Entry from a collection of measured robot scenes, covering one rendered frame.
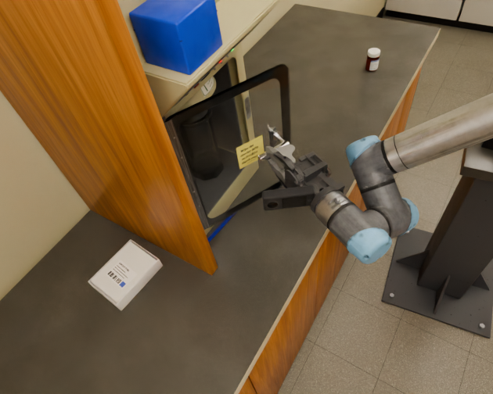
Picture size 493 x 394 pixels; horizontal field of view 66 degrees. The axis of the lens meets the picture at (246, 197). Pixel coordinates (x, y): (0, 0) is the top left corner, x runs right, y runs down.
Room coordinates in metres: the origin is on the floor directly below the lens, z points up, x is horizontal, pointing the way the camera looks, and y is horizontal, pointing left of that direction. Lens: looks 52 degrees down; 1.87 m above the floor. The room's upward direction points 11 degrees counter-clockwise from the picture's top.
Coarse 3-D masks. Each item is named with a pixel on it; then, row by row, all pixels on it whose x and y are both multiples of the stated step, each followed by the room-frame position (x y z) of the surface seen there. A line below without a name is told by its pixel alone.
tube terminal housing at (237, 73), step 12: (120, 0) 0.63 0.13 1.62; (132, 0) 0.64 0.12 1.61; (144, 0) 0.66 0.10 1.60; (216, 0) 0.80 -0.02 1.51; (132, 36) 0.62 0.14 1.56; (240, 48) 0.85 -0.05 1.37; (144, 60) 0.63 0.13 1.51; (228, 60) 0.81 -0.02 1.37; (240, 60) 0.84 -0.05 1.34; (216, 72) 0.77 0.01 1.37; (240, 72) 0.84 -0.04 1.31; (192, 96) 0.70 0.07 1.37
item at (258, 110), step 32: (224, 96) 0.66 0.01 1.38; (256, 96) 0.69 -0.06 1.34; (288, 96) 0.72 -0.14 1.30; (192, 128) 0.63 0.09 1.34; (224, 128) 0.65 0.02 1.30; (256, 128) 0.69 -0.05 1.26; (288, 128) 0.72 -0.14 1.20; (192, 160) 0.62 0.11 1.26; (224, 160) 0.65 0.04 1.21; (224, 192) 0.64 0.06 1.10; (256, 192) 0.68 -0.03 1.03
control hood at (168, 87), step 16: (224, 0) 0.80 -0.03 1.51; (240, 0) 0.79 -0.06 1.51; (256, 0) 0.78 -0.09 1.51; (272, 0) 0.76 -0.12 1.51; (224, 16) 0.73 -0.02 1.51; (240, 16) 0.72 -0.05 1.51; (256, 16) 0.71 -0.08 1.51; (224, 32) 0.67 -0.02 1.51; (240, 32) 0.67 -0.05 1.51; (224, 48) 0.62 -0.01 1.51; (144, 64) 0.62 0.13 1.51; (208, 64) 0.58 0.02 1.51; (160, 80) 0.57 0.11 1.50; (176, 80) 0.55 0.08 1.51; (192, 80) 0.55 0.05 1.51; (160, 96) 0.58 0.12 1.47; (176, 96) 0.55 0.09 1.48; (160, 112) 0.59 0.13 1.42
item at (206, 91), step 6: (204, 84) 0.77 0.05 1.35; (210, 84) 0.78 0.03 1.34; (204, 90) 0.76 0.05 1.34; (210, 90) 0.77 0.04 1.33; (198, 96) 0.74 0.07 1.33; (204, 96) 0.75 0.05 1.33; (210, 96) 0.76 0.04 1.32; (186, 102) 0.73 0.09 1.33; (192, 102) 0.73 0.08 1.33; (180, 108) 0.72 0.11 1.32
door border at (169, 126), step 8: (168, 128) 0.61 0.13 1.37; (176, 136) 0.61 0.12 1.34; (176, 144) 0.61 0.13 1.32; (176, 152) 0.61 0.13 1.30; (184, 160) 0.61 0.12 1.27; (184, 168) 0.61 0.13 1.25; (184, 176) 0.61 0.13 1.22; (192, 184) 0.61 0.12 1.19; (192, 192) 0.61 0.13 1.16; (200, 208) 0.61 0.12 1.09; (200, 216) 0.61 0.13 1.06; (208, 224) 0.61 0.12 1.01
